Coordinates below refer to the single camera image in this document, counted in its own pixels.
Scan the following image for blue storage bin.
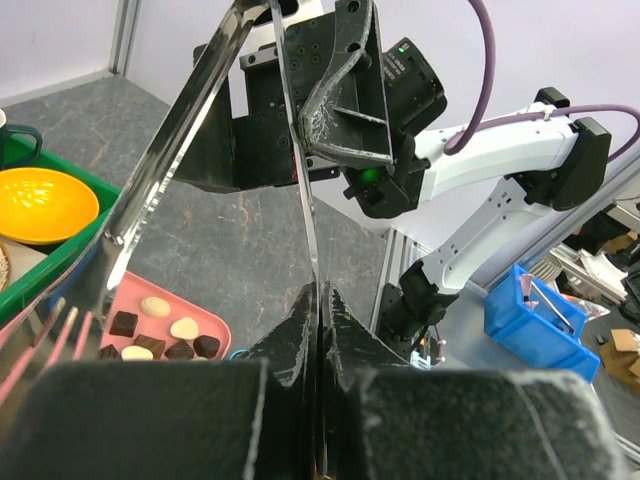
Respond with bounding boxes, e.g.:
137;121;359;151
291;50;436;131
484;264;600;383

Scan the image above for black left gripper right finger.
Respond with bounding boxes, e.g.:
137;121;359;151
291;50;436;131
320;283;625;479

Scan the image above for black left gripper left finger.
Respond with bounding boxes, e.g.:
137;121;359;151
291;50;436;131
1;284;317;479

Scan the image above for metal tongs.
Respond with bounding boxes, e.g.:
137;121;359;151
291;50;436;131
1;1;319;401

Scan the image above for white swirl chocolate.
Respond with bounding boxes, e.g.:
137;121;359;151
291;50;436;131
139;296;171;318

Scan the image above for yellow bowl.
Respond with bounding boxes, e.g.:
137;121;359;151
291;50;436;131
1;167;100;245

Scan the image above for decorated ceramic plate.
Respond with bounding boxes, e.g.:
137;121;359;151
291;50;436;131
0;242;11;292

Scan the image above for aluminium frame rail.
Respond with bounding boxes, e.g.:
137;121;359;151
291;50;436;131
108;0;141;76

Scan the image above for green mug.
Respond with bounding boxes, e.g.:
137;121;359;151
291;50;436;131
0;109;43;170

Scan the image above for dark square ridged chocolate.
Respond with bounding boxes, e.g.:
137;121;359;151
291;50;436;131
109;311;138;338

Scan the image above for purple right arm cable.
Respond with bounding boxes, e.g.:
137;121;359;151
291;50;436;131
444;0;640;161

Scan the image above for green plastic crate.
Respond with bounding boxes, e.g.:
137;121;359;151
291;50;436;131
1;138;119;325

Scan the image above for pink chocolate tray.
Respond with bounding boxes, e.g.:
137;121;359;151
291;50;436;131
100;272;232;360

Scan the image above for white teardrop chocolate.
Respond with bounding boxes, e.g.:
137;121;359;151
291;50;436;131
170;317;199;341

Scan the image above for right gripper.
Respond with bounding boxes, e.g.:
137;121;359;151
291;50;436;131
177;1;393;193

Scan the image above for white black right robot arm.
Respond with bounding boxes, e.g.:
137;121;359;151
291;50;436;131
177;1;611;354

